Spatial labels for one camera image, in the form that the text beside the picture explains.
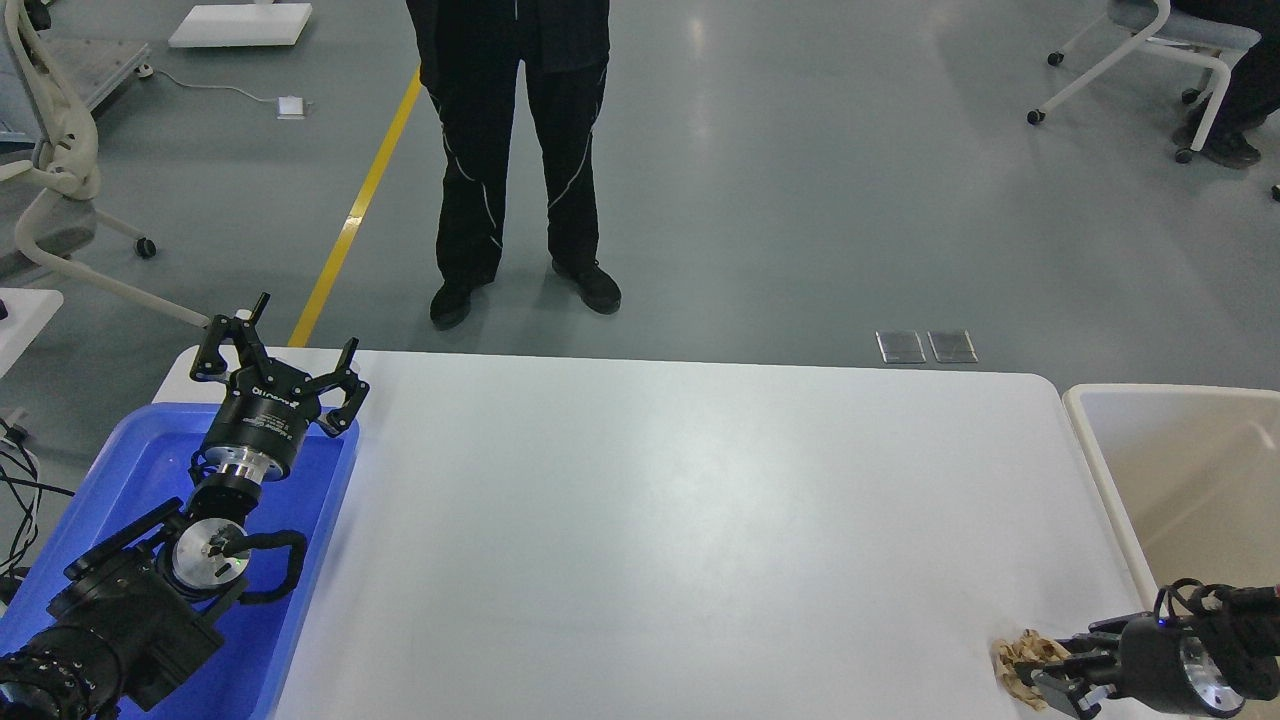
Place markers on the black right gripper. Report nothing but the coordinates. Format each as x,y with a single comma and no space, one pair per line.
1163,667

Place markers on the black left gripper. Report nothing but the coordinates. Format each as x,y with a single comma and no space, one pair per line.
258,421

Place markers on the brown paper ball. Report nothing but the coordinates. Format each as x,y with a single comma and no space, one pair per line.
1029,648

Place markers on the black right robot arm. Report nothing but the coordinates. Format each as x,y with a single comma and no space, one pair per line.
1238,626

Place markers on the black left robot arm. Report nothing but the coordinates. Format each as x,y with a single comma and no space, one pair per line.
178,580

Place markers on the blue plastic bin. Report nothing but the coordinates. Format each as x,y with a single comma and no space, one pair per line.
144,463

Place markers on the beige plastic bin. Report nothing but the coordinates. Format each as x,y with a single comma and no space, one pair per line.
1189,477

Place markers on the white side table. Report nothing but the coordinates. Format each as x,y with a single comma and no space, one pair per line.
26,313

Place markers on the white floor power adapter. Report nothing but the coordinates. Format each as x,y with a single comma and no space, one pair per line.
290,107

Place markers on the white office chair left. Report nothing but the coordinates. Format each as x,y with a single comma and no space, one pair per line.
64,164

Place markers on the white office chair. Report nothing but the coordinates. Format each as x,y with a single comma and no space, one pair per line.
1158,28
64,164

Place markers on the right metal floor plate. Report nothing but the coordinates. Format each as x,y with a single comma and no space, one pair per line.
953,347

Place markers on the metal floor plate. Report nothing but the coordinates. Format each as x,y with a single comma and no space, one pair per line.
901,347
953,347

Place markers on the white flat board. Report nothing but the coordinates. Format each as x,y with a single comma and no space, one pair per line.
257,24

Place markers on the left metal floor plate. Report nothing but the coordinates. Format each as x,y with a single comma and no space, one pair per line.
901,347

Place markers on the seated person black shoes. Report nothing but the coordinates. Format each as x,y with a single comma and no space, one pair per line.
1253,92

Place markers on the white office chair right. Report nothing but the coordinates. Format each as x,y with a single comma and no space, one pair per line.
1158,28

